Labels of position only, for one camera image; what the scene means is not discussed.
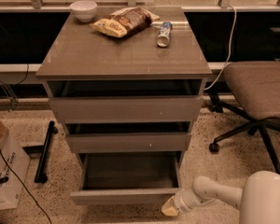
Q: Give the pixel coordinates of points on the grey top drawer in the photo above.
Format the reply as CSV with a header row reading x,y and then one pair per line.
x,y
105,101

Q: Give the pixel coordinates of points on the grey middle drawer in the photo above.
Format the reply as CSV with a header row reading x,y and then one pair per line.
x,y
129,137

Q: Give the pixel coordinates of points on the white blue can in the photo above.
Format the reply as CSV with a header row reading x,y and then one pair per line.
x,y
163,38

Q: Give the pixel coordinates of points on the black metal stand leg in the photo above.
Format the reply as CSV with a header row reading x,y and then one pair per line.
x,y
40,175

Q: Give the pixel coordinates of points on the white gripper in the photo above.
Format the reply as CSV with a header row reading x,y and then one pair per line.
x,y
181,202

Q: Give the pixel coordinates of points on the white ceramic bowl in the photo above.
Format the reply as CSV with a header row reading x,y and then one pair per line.
x,y
84,10

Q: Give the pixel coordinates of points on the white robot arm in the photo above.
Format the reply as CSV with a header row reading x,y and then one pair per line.
x,y
258,201

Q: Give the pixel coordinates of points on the grey bottom drawer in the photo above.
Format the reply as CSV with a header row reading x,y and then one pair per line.
x,y
128,178

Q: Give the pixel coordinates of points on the grey drawer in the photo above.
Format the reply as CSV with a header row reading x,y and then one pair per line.
x,y
105,101
128,178
129,137

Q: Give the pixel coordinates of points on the brown yellow chip bag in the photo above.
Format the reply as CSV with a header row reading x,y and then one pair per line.
x,y
124,22

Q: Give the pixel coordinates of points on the white cardboard box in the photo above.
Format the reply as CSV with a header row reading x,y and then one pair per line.
x,y
12,157

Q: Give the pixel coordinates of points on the grey drawer cabinet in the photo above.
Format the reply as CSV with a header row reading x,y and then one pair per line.
x,y
81,53

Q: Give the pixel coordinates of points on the grey office chair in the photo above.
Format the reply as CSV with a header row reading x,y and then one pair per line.
x,y
255,85

